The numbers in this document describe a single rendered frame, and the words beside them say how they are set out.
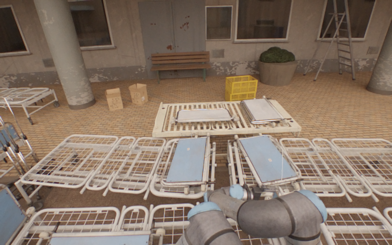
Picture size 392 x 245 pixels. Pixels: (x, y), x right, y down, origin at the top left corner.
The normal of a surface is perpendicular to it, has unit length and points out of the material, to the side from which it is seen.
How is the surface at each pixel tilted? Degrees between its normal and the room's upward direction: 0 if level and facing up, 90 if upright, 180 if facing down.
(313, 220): 62
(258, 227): 73
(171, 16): 90
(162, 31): 90
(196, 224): 54
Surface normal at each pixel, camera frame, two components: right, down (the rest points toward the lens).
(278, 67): -0.27, 0.63
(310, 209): 0.14, -0.42
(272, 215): -0.38, -0.53
